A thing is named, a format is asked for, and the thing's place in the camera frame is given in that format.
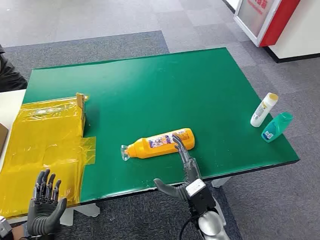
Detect yellow film wrapped box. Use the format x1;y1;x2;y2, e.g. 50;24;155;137
0;93;97;220

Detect white counter with black base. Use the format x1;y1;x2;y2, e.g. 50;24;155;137
263;0;320;64

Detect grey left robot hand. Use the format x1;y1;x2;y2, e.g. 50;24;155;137
26;168;68;237

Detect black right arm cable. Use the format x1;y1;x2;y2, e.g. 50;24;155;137
179;214;201;240

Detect brown flat board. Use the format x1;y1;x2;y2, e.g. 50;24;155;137
0;123;9;157

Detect white side table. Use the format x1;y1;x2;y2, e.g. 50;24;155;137
0;89;27;173

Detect translucent green bottle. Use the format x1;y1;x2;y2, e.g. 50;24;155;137
261;112;294;144

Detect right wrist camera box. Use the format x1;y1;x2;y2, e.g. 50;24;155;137
186;178;217;217

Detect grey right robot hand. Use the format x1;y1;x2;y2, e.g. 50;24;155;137
153;134;202;202

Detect white bottle with yellow cap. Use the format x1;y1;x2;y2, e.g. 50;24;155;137
250;92;279;128

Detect green table mat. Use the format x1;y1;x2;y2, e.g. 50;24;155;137
22;47;300;205

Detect person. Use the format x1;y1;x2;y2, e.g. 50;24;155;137
0;44;28;93

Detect white table foot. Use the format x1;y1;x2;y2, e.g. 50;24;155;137
59;202;100;227
211;176;232;189

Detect orange bottle with clear cap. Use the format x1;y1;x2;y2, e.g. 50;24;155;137
120;128;195;162

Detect red and white cabinet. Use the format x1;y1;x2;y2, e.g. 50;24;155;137
233;0;301;48

